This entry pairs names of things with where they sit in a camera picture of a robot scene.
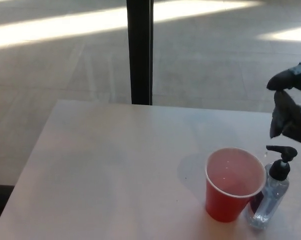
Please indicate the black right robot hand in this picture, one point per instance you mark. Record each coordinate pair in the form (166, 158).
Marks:
(288, 117)

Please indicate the red plastic cup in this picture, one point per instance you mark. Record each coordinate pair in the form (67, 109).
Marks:
(223, 203)

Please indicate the clear soap bottle black pump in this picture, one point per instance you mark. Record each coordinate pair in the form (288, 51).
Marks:
(270, 193)

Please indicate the black window frame post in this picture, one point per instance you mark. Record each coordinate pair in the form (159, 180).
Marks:
(141, 51)

